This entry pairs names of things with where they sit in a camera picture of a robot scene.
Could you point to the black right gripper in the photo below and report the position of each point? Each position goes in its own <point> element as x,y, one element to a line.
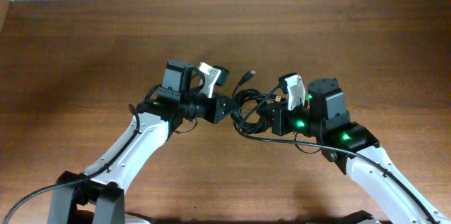
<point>277,120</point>

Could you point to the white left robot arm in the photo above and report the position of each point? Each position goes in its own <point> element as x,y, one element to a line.
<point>97,195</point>

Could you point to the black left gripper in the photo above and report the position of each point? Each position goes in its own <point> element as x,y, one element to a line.
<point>217,111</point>

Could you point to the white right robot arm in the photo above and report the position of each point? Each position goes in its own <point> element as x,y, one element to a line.
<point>318,110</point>

